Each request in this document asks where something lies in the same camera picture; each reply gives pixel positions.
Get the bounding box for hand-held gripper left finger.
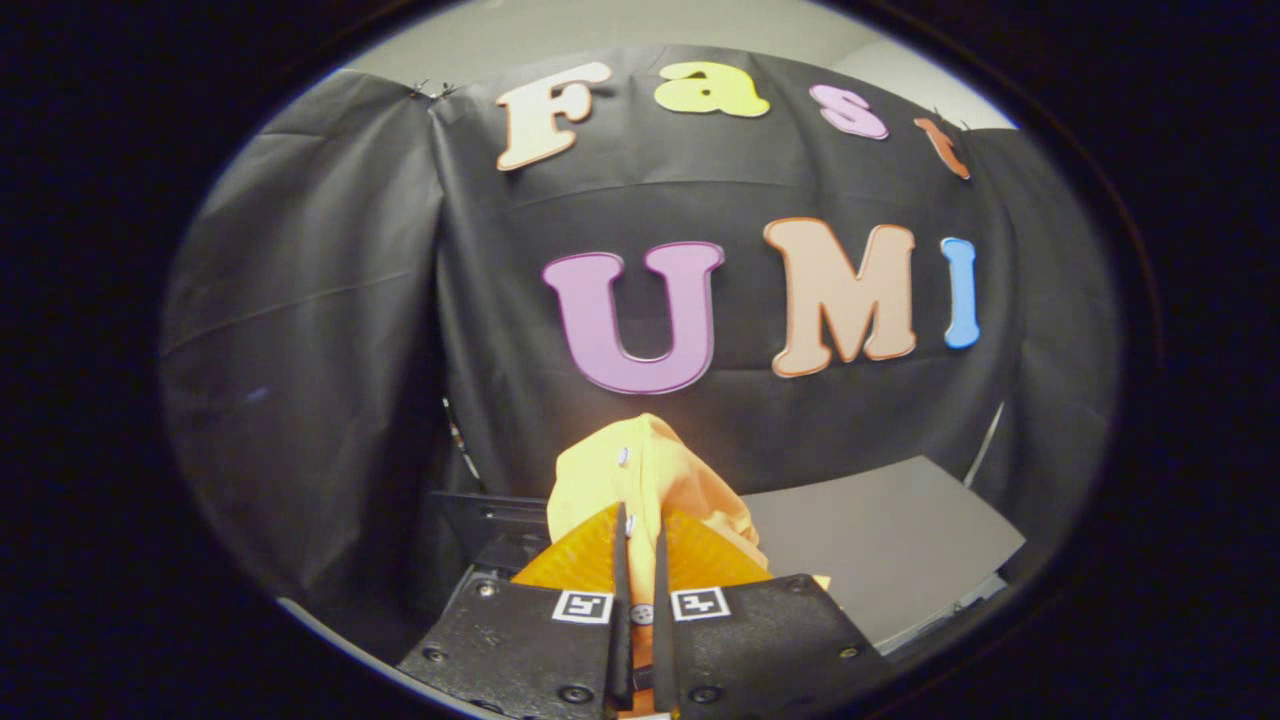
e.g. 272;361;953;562
397;503;634;720

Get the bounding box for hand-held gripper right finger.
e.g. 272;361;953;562
652;510;891;720

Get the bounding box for yellow clothes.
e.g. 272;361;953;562
546;413;831;716

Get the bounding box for white cabinet with grey top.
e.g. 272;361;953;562
740;456;1028;656

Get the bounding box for black stand pole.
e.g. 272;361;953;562
445;400;481;483

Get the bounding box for black backdrop cloth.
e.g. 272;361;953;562
160;45;1121;641

